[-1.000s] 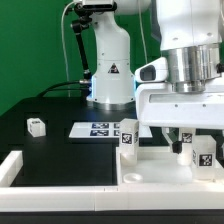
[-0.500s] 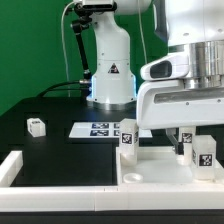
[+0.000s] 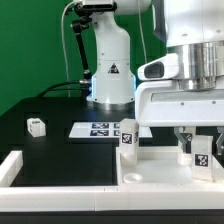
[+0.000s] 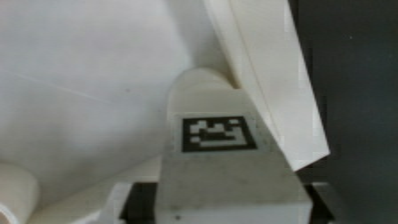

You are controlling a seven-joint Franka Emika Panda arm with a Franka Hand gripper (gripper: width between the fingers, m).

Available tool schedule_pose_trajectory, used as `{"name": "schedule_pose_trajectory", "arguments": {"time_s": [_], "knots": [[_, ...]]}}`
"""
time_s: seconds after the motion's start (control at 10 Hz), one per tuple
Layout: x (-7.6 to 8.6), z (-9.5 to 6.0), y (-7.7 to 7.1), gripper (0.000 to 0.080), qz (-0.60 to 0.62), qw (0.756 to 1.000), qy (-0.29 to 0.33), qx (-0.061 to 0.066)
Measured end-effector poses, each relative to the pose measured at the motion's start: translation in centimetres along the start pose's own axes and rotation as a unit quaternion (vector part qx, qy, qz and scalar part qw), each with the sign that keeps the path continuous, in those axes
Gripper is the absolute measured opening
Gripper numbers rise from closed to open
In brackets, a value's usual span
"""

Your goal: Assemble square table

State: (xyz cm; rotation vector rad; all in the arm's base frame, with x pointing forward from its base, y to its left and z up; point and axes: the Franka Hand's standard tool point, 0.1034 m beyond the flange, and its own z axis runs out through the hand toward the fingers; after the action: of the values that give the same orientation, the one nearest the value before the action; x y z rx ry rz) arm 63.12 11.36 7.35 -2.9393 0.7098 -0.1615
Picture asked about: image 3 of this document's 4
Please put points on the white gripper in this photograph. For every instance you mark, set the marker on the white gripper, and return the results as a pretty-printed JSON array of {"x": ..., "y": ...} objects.
[{"x": 160, "y": 103}]

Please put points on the white square tabletop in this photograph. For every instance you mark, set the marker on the white square tabletop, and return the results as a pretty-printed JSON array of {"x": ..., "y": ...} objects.
[{"x": 159, "y": 165}]

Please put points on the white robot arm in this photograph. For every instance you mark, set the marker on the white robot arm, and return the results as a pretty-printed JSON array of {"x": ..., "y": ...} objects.
[{"x": 185, "y": 87}]

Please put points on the white U-shaped obstacle fence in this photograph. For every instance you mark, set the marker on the white U-shaped obstacle fence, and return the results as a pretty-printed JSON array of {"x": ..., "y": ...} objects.
[{"x": 120, "y": 197}]

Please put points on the white marker base plate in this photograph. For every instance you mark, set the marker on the white marker base plate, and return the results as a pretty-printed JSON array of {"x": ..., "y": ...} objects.
[{"x": 84, "y": 130}]

